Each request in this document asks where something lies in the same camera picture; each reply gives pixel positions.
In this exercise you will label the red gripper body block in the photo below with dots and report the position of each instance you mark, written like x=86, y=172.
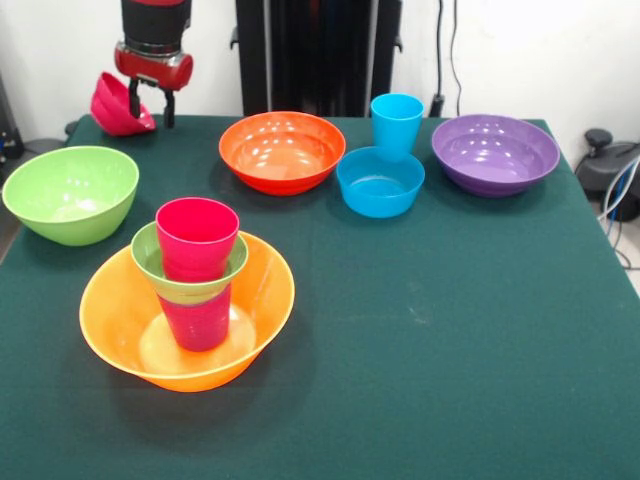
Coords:
x=155, y=70

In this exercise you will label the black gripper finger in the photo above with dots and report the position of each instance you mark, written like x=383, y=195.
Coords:
x=169, y=107
x=134, y=97

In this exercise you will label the pink bowl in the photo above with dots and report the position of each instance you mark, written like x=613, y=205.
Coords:
x=112, y=107

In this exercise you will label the pink cup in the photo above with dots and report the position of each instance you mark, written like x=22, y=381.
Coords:
x=197, y=240

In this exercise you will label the small green bowl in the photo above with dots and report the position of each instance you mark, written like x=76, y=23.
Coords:
x=147, y=260

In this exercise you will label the purple cup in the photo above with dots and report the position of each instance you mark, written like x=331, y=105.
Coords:
x=200, y=325

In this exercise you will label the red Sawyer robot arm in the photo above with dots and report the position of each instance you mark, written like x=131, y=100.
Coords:
x=155, y=22

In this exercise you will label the large green bowl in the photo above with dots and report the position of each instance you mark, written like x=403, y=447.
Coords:
x=70, y=195

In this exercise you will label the red bowl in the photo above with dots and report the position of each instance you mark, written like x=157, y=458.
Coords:
x=280, y=160

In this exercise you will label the black equipment box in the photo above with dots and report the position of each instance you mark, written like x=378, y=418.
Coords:
x=7, y=125

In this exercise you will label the large orange bowl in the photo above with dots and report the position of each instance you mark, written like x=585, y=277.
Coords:
x=110, y=320

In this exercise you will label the blue bowl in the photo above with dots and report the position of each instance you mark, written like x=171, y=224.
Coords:
x=380, y=195

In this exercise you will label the blue cup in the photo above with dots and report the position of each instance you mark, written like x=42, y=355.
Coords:
x=397, y=125

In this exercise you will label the purple bowl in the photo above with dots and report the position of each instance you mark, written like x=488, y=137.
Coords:
x=495, y=155

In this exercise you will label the dark green tablecloth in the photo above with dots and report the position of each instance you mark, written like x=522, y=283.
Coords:
x=425, y=325

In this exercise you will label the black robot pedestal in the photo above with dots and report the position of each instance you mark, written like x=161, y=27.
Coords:
x=320, y=55

